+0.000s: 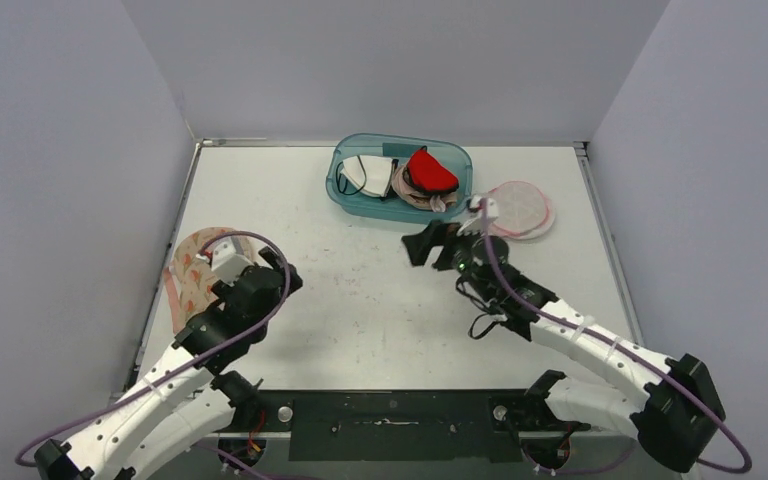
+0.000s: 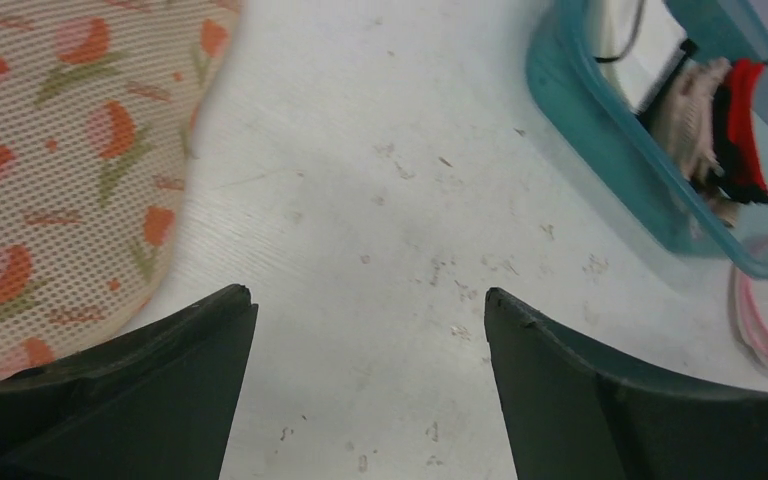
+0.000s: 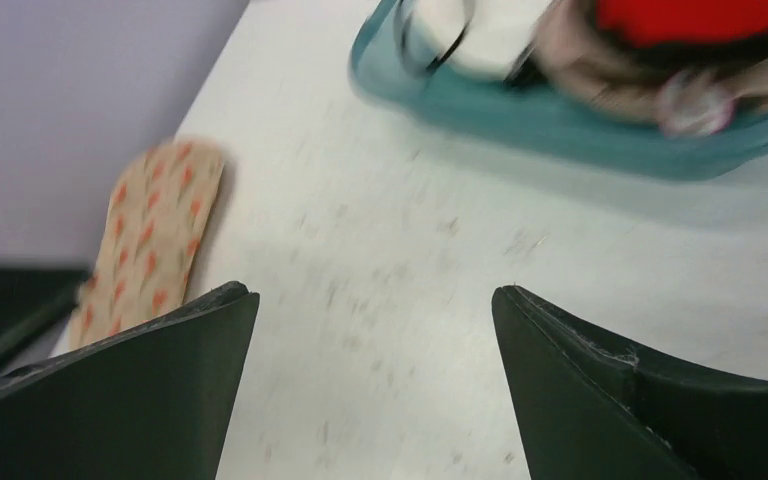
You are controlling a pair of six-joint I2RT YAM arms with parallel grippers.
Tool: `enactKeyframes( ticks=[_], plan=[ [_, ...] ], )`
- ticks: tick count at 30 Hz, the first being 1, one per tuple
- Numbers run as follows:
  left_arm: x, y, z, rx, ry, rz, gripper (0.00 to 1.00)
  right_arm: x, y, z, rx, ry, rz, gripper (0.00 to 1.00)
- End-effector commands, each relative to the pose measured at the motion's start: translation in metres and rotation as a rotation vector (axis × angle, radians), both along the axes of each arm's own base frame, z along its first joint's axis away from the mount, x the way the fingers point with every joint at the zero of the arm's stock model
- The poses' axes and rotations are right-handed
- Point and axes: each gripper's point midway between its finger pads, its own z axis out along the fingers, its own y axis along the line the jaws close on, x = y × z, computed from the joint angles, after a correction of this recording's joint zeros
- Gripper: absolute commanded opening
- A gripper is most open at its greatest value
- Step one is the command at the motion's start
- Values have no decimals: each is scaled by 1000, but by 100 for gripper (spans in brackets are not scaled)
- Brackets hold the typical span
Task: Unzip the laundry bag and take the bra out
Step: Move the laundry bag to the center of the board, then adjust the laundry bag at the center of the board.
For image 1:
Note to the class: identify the white bra with black trim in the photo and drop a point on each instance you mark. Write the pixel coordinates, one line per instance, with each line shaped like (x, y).
(367, 175)

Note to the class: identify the floral beige laundry bag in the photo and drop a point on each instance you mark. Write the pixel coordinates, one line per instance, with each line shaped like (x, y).
(188, 280)

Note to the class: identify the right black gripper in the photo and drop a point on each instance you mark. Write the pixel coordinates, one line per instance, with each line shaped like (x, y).
(446, 245)

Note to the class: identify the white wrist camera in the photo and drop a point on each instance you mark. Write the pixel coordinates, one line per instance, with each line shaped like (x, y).
(481, 212)
(229, 259)

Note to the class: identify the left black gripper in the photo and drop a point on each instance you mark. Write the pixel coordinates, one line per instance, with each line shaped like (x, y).
(273, 260)

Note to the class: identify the white mesh laundry bag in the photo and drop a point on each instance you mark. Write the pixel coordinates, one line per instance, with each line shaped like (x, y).
(525, 211)

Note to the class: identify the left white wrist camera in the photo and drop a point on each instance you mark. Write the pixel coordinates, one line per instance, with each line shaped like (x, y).
(229, 259)

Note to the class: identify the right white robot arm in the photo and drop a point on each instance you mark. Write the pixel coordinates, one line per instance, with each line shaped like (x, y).
(669, 406)

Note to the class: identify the red bra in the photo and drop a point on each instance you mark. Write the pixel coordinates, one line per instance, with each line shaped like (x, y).
(424, 173)

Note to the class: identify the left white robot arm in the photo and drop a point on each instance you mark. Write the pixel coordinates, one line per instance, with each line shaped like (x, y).
(192, 390)

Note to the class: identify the teal plastic bin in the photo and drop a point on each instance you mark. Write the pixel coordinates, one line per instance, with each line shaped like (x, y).
(355, 149)

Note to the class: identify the beige bra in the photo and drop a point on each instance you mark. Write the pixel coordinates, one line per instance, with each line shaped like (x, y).
(437, 203)

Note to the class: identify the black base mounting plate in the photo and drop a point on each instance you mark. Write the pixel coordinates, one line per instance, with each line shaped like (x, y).
(398, 425)

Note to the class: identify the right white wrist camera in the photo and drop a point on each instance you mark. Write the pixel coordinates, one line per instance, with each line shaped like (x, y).
(481, 212)

